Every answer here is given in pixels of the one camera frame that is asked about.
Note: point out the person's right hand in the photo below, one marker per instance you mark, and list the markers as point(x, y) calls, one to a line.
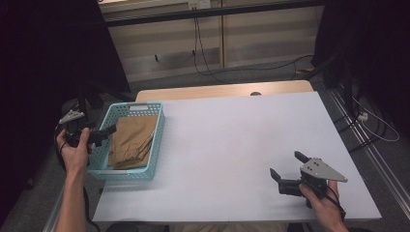
point(327, 209)

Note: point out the person's left hand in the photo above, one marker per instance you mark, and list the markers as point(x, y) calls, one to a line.
point(75, 158)

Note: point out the black horizontal bar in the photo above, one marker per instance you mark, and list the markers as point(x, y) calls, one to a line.
point(209, 13)

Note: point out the beige wooden cabinet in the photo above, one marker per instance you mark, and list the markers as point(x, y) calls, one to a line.
point(264, 42)

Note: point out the white table cover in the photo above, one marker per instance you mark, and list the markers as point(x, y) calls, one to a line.
point(241, 161)

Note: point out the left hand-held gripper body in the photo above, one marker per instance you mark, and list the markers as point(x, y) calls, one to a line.
point(71, 116)

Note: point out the black curtain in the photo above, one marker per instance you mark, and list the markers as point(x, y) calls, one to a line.
point(377, 48)

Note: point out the light blue plastic basket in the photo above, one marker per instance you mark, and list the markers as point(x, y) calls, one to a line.
point(156, 151)

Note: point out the black metal stand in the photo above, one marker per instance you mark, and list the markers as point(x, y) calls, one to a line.
point(93, 96)

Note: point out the white wall socket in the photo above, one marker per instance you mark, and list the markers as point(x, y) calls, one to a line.
point(199, 4)

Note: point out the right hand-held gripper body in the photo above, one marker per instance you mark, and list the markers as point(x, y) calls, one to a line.
point(319, 170)

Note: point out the tan pants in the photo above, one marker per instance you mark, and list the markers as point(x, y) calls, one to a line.
point(132, 141)

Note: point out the white plug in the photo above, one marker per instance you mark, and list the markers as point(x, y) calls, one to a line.
point(363, 116)

